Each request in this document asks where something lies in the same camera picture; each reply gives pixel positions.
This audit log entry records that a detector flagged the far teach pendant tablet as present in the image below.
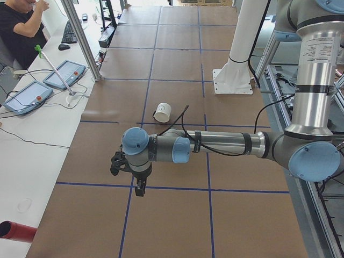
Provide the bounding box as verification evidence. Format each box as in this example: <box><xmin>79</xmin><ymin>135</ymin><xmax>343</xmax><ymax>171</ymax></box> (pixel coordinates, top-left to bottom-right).
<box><xmin>43</xmin><ymin>60</ymin><xmax>86</xmax><ymax>90</ymax></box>

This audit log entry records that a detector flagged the red cylinder tube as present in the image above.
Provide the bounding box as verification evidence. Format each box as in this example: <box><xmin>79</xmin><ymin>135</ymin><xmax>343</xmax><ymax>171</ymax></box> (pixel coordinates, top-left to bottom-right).
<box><xmin>1</xmin><ymin>221</ymin><xmax>37</xmax><ymax>243</ymax></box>

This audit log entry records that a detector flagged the brown paper table cover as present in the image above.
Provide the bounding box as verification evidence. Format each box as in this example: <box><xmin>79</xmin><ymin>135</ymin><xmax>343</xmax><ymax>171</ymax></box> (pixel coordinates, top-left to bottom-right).
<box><xmin>27</xmin><ymin>6</ymin><xmax>307</xmax><ymax>257</ymax></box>

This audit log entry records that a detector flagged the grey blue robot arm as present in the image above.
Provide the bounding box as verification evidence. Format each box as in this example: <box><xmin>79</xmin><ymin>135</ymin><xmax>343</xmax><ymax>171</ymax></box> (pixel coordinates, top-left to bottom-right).
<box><xmin>110</xmin><ymin>1</ymin><xmax>343</xmax><ymax>196</ymax></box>

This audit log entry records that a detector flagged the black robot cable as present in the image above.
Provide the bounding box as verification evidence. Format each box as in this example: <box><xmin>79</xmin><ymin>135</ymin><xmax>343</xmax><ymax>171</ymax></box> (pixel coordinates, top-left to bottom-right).
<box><xmin>157</xmin><ymin>97</ymin><xmax>296</xmax><ymax>156</ymax></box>

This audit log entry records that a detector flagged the aluminium side frame rail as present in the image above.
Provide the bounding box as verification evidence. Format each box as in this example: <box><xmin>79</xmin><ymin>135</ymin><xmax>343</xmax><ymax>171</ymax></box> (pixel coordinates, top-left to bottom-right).
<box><xmin>255</xmin><ymin>32</ymin><xmax>344</xmax><ymax>258</ymax></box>

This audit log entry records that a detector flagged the teach pendant tablet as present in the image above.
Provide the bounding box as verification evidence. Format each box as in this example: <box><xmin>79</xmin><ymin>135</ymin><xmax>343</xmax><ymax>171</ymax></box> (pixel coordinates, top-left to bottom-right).
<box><xmin>43</xmin><ymin>60</ymin><xmax>86</xmax><ymax>90</ymax></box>
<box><xmin>3</xmin><ymin>81</ymin><xmax>53</xmax><ymax>116</ymax></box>

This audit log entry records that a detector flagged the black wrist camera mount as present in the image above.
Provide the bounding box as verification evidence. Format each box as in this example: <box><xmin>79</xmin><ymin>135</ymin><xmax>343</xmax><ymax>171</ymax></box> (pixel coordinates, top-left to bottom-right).
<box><xmin>110</xmin><ymin>145</ymin><xmax>131</xmax><ymax>176</ymax></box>

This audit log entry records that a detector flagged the metal rod green clip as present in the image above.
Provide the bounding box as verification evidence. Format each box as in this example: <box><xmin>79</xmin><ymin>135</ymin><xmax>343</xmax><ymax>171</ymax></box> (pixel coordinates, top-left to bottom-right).
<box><xmin>34</xmin><ymin>45</ymin><xmax>76</xmax><ymax>96</ymax></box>

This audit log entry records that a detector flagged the person in black shirt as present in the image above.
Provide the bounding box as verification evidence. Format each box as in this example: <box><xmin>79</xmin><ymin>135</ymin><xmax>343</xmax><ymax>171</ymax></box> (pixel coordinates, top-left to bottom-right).
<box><xmin>1</xmin><ymin>0</ymin><xmax>49</xmax><ymax>69</ymax></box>

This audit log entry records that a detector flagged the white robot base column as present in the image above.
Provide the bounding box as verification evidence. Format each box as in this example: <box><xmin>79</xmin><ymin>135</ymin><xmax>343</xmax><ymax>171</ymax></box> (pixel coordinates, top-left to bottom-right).
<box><xmin>213</xmin><ymin>0</ymin><xmax>270</xmax><ymax>95</ymax></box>

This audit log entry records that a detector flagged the near teach pendant tablet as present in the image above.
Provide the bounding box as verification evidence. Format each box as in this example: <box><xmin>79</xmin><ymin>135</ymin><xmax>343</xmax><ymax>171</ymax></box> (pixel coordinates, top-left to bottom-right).
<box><xmin>3</xmin><ymin>81</ymin><xmax>53</xmax><ymax>116</ymax></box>

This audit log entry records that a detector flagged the black computer mouse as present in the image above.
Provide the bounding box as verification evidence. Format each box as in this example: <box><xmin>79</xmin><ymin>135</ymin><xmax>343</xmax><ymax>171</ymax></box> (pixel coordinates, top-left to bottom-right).
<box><xmin>58</xmin><ymin>43</ymin><xmax>70</xmax><ymax>51</ymax></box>

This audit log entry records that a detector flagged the white mug black handle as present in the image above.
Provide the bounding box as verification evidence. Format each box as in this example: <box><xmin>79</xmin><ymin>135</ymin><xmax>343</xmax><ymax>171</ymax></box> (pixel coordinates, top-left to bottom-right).
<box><xmin>152</xmin><ymin>103</ymin><xmax>171</xmax><ymax>123</ymax></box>

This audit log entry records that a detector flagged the black keyboard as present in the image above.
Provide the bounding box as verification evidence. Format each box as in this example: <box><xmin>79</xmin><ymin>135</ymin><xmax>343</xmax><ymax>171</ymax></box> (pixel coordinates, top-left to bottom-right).
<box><xmin>61</xmin><ymin>21</ymin><xmax>77</xmax><ymax>44</ymax></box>

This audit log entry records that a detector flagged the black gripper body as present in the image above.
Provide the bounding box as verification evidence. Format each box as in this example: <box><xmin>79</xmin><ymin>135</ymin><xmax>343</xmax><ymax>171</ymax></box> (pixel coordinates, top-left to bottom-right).
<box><xmin>133</xmin><ymin>172</ymin><xmax>149</xmax><ymax>188</ymax></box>

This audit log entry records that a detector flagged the aluminium frame post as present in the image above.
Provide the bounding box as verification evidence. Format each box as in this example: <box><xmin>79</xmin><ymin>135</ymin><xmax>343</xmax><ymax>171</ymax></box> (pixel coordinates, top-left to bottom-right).
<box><xmin>61</xmin><ymin>0</ymin><xmax>102</xmax><ymax>82</ymax></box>

